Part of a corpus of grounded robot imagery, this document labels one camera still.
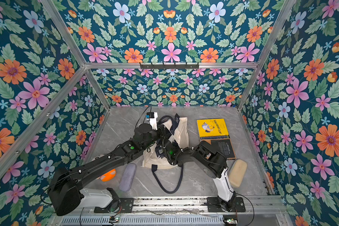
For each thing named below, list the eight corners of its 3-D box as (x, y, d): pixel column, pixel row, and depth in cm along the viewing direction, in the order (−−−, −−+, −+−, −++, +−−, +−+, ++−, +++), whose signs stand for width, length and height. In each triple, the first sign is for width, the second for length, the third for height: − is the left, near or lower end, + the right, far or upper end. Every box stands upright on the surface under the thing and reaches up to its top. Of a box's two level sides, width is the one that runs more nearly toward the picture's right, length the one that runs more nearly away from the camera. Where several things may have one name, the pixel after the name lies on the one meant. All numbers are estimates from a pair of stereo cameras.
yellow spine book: (198, 140, 101) (199, 136, 97) (197, 122, 112) (197, 118, 107) (227, 140, 101) (229, 136, 97) (223, 122, 111) (224, 118, 107)
